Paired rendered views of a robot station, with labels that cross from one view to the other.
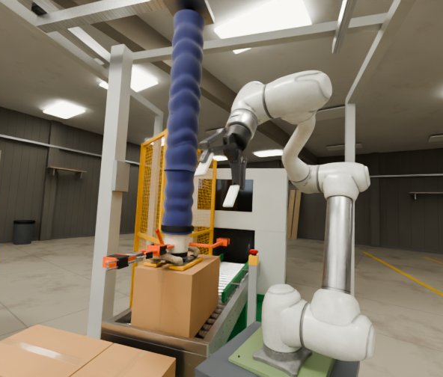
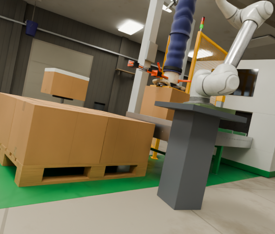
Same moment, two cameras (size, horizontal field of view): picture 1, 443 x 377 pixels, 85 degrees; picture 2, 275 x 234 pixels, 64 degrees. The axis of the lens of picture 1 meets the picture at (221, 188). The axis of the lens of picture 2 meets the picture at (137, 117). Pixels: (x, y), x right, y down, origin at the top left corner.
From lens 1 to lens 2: 1.25 m
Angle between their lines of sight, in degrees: 30
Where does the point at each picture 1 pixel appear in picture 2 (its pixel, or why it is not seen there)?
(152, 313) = (149, 109)
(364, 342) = (225, 78)
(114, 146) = (150, 32)
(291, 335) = (199, 86)
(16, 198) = (97, 88)
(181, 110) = not seen: outside the picture
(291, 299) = (204, 71)
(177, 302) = not seen: hidden behind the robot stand
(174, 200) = (172, 51)
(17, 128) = (103, 42)
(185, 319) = (165, 112)
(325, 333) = (211, 78)
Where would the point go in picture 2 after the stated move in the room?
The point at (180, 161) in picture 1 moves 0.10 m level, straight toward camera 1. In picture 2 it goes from (179, 28) to (177, 23)
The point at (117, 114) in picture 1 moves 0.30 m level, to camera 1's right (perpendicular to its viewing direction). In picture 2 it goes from (153, 12) to (171, 11)
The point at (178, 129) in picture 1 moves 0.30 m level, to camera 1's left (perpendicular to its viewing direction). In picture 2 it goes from (180, 8) to (156, 9)
